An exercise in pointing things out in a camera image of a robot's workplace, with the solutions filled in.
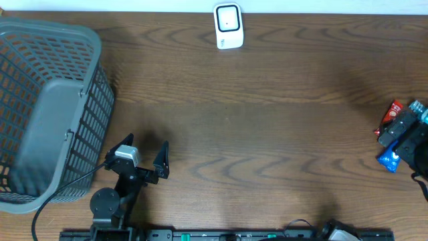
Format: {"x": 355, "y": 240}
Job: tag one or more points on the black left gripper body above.
{"x": 146, "y": 177}

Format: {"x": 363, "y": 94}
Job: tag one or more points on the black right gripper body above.
{"x": 416, "y": 149}

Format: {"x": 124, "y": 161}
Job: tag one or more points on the blue Oreo cookie pack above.
{"x": 389, "y": 159}

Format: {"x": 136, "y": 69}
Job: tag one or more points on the red Nescafe stick sachet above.
{"x": 393, "y": 111}

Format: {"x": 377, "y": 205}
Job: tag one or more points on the white barcode scanner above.
{"x": 228, "y": 26}

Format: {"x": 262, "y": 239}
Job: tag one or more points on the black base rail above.
{"x": 332, "y": 230}

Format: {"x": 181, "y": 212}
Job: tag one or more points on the grey plastic basket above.
{"x": 56, "y": 104}

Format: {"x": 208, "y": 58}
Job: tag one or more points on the teal mouthwash bottle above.
{"x": 420, "y": 111}

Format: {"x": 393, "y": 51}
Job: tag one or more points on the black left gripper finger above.
{"x": 128, "y": 140}
{"x": 161, "y": 162}

